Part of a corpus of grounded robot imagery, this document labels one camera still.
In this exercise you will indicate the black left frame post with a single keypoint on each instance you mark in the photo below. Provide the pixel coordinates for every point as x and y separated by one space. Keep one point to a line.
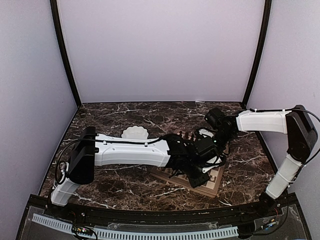
63 51

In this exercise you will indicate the black frame post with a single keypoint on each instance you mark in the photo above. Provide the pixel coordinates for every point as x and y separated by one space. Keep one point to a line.
63 51
258 53

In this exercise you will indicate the black right frame post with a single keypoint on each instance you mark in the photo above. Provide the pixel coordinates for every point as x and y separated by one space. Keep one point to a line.
258 53

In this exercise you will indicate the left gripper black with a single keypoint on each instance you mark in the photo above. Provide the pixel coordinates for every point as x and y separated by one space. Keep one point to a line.
196 182

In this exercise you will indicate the white scalloped bowl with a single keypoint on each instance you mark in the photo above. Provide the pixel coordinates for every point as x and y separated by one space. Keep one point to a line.
135 132

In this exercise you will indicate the wooden chessboard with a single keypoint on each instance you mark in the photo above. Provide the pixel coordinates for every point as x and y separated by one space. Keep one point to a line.
165 173

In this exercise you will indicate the black front rail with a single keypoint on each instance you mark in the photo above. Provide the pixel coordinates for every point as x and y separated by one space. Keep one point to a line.
90 215

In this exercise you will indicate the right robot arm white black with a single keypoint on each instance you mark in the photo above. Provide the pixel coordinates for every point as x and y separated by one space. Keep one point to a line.
290 135

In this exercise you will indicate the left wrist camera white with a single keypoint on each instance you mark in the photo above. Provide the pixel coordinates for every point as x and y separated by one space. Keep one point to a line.
215 162

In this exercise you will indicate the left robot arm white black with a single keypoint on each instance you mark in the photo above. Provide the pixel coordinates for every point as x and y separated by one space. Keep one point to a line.
93 149

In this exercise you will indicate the white slotted cable duct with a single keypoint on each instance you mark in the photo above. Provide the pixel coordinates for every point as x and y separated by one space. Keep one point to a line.
121 231

